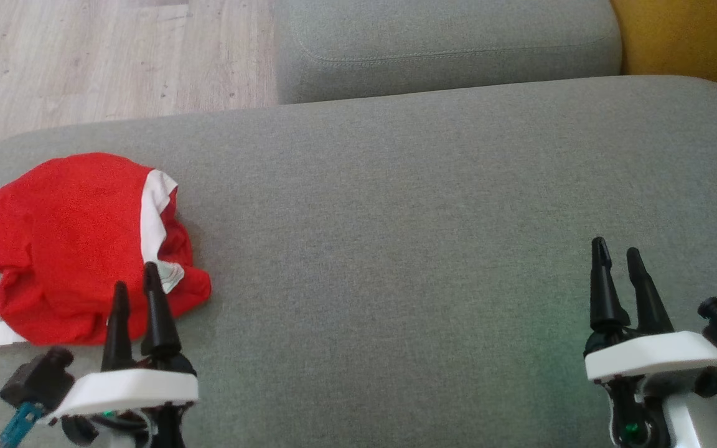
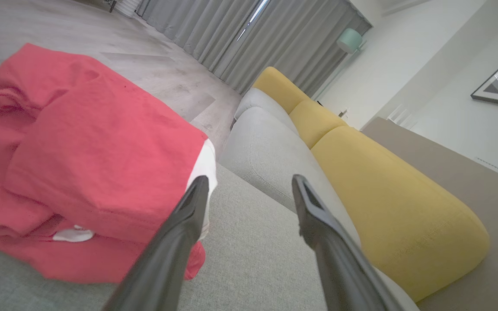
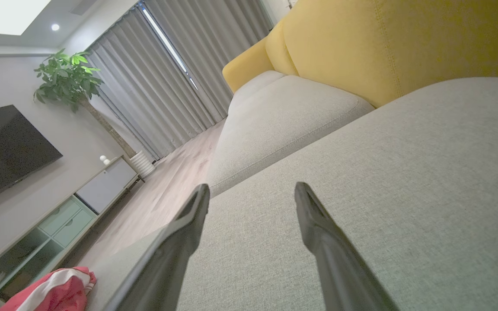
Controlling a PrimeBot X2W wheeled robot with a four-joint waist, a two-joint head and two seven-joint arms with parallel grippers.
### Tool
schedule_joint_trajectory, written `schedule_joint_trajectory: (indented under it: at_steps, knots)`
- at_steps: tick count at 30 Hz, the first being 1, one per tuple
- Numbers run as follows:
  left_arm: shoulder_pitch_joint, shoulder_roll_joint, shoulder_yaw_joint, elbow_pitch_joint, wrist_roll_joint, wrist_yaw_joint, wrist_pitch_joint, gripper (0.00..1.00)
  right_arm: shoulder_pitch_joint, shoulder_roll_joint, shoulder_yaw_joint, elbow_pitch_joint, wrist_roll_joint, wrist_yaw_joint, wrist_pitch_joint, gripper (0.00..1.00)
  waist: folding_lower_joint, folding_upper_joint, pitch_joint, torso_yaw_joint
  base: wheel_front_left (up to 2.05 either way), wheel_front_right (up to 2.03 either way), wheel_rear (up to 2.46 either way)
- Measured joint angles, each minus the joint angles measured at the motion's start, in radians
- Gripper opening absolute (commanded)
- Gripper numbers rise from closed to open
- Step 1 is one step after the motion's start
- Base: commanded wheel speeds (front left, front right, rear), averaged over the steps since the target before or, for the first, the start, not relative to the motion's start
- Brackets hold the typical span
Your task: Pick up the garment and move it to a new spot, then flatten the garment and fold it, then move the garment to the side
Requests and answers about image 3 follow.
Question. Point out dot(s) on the round ceiling spotlight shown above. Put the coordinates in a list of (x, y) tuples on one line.
[(55, 27)]

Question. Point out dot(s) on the ceiling air vent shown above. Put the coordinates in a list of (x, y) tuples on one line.
[(83, 6)]

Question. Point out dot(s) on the grey sofa seat cushion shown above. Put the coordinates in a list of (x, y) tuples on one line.
[(253, 88), (283, 121)]

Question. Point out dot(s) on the large yellow sofa back cushion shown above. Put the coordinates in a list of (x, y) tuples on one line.
[(383, 43)]

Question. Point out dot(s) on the large grey fabric sofa seat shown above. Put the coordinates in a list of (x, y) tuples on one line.
[(404, 194)]

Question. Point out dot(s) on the yellow sofa armrest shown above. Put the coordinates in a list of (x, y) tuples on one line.
[(247, 65)]

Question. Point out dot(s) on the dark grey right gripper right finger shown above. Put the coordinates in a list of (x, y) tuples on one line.
[(339, 268)]

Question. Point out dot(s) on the red white basketball jersey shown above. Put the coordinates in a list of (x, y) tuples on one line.
[(54, 291)]

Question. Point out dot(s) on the black flat screen television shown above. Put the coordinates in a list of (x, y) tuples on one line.
[(7, 151)]

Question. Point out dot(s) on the white ribbed plant pot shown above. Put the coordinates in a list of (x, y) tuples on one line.
[(142, 163)]

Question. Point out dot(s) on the green leafy indoor tree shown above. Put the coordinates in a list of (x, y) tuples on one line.
[(67, 77)]

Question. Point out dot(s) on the small white ornament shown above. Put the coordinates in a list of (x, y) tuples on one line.
[(104, 160)]

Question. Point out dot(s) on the grey pleated curtain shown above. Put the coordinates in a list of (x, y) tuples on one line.
[(218, 43), (145, 95)]

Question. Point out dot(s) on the white and green tv cabinet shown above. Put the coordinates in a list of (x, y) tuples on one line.
[(102, 185)]

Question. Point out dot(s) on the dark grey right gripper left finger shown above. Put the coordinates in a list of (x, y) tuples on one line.
[(175, 250)]

